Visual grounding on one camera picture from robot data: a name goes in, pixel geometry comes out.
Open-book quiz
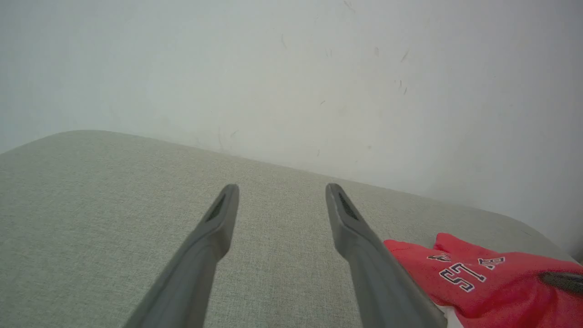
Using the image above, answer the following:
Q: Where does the dark grey pointed left gripper right finger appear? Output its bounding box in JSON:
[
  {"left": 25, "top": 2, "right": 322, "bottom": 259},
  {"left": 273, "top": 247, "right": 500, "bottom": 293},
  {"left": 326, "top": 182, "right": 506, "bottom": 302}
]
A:
[{"left": 539, "top": 271, "right": 583, "bottom": 293}]

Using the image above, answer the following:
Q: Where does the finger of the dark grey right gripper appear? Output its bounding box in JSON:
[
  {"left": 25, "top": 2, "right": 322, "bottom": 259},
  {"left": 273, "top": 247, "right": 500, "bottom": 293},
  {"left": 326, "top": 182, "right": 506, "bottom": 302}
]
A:
[{"left": 325, "top": 183, "right": 448, "bottom": 328}]

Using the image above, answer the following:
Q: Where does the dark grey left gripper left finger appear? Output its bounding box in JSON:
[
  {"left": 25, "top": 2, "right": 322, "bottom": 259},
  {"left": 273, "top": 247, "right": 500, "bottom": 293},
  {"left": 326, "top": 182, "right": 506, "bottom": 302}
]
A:
[{"left": 124, "top": 184, "right": 240, "bottom": 328}]

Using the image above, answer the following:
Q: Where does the red garment with letter print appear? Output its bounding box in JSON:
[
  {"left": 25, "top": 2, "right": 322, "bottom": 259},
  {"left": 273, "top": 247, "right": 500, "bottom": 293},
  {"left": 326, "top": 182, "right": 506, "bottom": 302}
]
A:
[{"left": 384, "top": 233, "right": 583, "bottom": 328}]

